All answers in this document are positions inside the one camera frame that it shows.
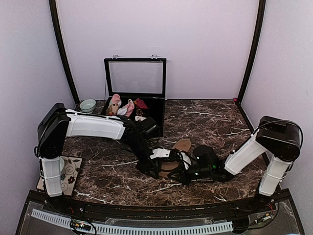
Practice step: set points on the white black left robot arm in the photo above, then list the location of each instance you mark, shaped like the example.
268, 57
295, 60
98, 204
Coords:
60, 123

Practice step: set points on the beige patterned rolled sock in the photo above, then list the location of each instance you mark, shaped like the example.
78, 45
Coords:
112, 110

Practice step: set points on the black frame post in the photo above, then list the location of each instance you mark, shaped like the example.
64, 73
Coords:
253, 50
62, 50

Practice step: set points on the black front table rail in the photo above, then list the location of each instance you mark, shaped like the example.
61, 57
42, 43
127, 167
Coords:
94, 208

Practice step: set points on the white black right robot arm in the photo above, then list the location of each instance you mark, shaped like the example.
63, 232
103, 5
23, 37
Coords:
282, 138

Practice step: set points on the pale green bowl at back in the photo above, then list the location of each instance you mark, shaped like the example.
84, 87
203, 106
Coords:
87, 106

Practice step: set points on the floral placemat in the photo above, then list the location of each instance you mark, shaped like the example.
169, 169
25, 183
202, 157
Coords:
72, 173

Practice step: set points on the small circuit board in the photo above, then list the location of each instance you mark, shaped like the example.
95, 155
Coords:
80, 225

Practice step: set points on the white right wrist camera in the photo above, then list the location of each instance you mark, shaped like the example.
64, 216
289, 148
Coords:
185, 159

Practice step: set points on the tan ribbed sock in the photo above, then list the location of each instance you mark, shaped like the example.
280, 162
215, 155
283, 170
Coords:
173, 165

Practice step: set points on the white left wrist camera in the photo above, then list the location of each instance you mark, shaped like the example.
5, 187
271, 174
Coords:
160, 153

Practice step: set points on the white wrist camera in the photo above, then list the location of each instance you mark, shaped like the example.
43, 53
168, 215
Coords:
160, 153
185, 159

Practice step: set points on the brown patterned small sock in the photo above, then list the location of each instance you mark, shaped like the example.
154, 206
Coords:
139, 112

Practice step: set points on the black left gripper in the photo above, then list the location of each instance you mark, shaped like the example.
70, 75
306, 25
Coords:
144, 167

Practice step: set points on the black right frame post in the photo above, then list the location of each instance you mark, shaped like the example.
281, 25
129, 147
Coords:
253, 50

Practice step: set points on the black box with glass lid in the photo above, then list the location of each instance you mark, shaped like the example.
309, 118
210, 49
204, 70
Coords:
143, 78

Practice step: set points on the dark red folded sock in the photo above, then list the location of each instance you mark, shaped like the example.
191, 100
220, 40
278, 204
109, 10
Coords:
139, 103

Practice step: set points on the pale green bowl on mat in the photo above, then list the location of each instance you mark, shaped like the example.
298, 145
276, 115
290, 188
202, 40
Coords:
62, 163

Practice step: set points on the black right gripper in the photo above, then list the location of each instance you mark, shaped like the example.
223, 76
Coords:
183, 179

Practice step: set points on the pink white rolled sock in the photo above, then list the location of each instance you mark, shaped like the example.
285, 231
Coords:
127, 109

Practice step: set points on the black left frame post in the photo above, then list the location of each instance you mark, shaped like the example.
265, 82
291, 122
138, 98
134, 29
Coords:
62, 50

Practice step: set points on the cream brown block sock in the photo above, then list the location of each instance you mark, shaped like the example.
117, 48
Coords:
139, 118

